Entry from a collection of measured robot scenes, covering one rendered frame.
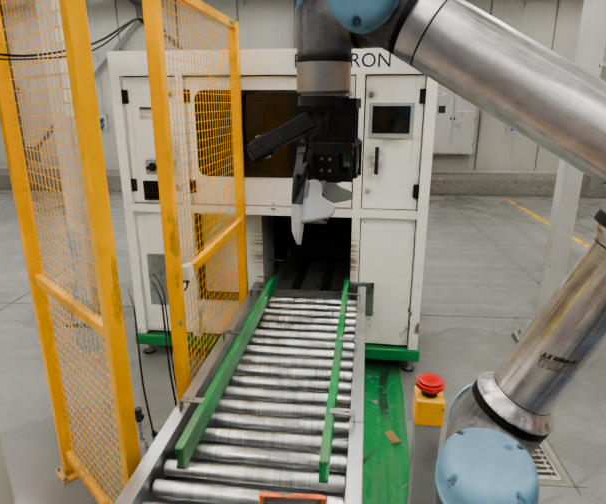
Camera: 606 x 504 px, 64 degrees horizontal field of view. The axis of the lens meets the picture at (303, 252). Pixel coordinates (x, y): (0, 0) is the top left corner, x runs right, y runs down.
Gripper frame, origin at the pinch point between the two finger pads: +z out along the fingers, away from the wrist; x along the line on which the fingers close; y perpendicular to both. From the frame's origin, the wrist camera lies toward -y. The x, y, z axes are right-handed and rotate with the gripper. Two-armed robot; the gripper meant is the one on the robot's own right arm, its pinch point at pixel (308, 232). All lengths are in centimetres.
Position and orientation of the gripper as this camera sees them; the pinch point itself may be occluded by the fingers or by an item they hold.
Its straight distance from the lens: 74.3
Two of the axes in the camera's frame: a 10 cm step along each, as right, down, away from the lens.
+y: 9.6, 0.9, -2.8
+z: 0.0, 9.6, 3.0
